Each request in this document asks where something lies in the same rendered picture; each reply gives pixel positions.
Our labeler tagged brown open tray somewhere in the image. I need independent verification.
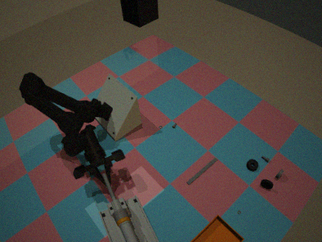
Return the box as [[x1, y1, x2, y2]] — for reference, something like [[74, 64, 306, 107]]
[[191, 215, 244, 242]]

